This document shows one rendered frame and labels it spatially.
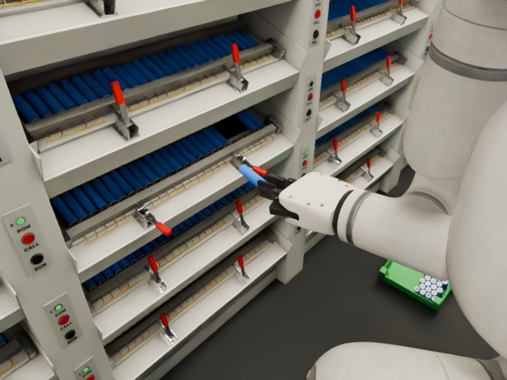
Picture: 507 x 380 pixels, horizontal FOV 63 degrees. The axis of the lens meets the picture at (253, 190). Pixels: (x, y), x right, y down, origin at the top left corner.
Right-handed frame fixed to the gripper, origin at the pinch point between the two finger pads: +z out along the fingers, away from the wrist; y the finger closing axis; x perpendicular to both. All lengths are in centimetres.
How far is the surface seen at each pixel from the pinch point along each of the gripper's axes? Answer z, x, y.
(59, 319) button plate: 20.4, 15.3, 35.6
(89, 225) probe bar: 23.6, 3.2, 24.0
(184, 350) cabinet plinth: 32, 58, 9
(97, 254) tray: 20.7, 7.7, 25.5
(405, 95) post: 23, 17, -100
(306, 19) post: 14.7, -22.1, -31.5
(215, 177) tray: 22.2, 6.8, -5.0
